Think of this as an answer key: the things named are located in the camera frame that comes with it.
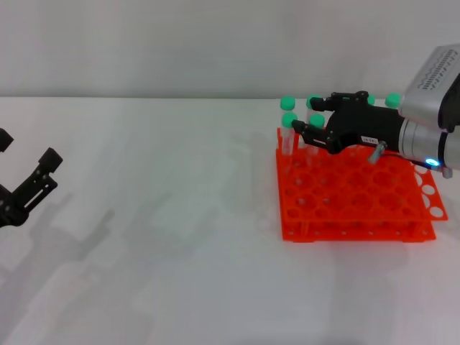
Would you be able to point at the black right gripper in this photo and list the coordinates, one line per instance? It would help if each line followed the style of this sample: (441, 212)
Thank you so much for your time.
(366, 125)

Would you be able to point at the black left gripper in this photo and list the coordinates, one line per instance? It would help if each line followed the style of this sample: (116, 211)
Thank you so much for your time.
(10, 212)

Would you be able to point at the green capped clear test tube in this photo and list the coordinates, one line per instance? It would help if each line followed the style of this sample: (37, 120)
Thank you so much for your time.
(392, 100)
(371, 100)
(317, 120)
(309, 101)
(289, 119)
(288, 102)

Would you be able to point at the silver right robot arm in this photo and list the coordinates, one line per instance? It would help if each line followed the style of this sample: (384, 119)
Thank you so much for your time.
(420, 143)

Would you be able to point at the orange test tube rack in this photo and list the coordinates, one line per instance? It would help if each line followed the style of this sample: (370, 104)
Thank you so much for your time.
(352, 201)

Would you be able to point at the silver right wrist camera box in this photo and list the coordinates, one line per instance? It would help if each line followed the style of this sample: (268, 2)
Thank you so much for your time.
(431, 90)

